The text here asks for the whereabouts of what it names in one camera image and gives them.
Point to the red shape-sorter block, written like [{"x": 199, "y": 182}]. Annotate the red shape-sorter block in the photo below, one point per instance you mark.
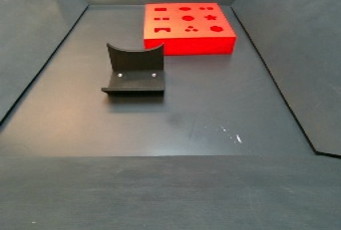
[{"x": 190, "y": 29}]

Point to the black curved holder bracket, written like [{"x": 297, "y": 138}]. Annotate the black curved holder bracket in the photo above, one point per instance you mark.
[{"x": 136, "y": 65}]

